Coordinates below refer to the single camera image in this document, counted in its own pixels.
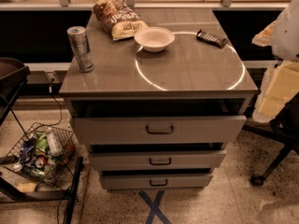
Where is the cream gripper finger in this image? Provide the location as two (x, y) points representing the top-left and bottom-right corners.
(252, 21), (276, 47)
(252, 61), (299, 123)

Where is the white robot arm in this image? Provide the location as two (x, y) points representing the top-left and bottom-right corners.
(252, 0), (299, 123)

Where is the silver redbull can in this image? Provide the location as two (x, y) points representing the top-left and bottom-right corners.
(67, 26), (93, 72)

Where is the black office chair base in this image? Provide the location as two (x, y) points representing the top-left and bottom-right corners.
(242, 94), (299, 187)

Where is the white paper bowl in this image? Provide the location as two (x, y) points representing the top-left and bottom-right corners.
(135, 27), (175, 52)

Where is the middle grey drawer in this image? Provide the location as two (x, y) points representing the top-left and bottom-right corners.
(89, 150), (226, 171)

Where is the grey drawer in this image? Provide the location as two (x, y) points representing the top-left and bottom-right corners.
(100, 173), (212, 190)
(70, 116), (246, 145)
(89, 150), (226, 171)

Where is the grey drawer cabinet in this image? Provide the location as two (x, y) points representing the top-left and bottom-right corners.
(60, 8), (257, 177)

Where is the brown popcorn chip bag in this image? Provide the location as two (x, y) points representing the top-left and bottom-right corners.
(93, 0), (148, 40)

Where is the top grey drawer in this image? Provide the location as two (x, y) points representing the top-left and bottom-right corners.
(70, 116), (246, 145)

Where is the bottom grey drawer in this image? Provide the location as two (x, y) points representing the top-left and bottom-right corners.
(100, 173), (212, 190)

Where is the clear plastic bottle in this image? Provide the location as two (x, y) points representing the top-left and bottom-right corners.
(47, 128), (63, 157)

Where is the black power cable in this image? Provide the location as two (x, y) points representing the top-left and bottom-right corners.
(36, 77), (64, 128)

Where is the wire basket of trash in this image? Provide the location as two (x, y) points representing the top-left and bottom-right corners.
(0, 123), (76, 184)

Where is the black cart frame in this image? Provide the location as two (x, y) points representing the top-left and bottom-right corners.
(0, 58), (85, 224)

